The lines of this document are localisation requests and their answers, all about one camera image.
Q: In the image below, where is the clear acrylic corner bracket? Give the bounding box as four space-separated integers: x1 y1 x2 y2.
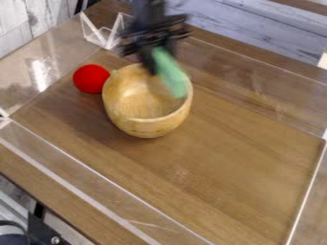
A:
79 12 134 50

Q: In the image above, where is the green rectangular block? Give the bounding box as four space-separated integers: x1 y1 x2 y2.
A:
152 47 190 99

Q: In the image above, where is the clear acrylic tray wall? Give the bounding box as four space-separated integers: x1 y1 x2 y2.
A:
0 20 327 245

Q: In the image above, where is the black table clamp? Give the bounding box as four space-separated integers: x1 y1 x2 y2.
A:
0 202 72 245

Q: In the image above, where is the red toy tomato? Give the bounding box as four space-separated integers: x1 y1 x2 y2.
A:
74 64 116 94

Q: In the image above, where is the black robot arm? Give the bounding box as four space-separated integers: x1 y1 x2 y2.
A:
119 0 191 76

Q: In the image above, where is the brown wooden bowl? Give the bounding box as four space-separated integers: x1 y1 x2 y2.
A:
103 63 194 138

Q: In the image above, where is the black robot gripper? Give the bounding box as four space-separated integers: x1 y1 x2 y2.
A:
119 14 191 76

